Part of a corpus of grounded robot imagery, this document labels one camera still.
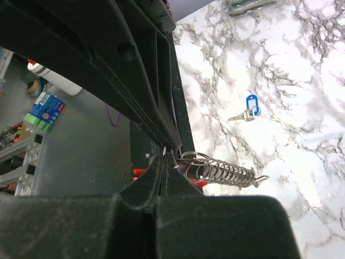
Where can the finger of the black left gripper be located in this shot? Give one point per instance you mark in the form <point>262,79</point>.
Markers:
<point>157,109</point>
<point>87,42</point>

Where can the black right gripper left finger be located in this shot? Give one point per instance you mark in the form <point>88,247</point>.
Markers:
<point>97,226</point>

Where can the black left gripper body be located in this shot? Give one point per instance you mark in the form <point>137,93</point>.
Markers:
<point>160,14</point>

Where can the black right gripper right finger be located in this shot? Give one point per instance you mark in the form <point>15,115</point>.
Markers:
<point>197,226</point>

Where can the white red bottle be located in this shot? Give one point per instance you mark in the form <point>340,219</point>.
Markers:
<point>57,80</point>

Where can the blue green wipes pack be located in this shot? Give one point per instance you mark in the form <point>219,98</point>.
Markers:
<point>44,112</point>

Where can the clear bag of foil items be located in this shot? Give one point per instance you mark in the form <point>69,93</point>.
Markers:
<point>236,8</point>

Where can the blue tag small key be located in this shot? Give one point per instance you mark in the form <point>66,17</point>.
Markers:
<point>251,112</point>

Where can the aluminium frame rail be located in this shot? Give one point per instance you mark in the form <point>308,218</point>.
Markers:
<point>18,165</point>

